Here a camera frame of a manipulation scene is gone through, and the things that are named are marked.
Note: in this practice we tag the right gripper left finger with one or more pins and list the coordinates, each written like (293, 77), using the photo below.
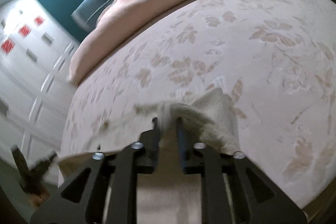
(104, 190)

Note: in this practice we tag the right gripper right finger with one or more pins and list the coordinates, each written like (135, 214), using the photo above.
(233, 188)

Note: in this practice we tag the cream fuzzy sweater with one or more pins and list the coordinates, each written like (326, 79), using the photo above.
(168, 195)

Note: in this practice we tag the person's left hand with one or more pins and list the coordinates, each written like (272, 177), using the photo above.
(37, 200)

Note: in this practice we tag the white panelled wardrobe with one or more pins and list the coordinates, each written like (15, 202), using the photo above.
(35, 95)

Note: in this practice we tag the floral pink bedspread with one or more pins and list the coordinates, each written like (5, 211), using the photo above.
(273, 59)

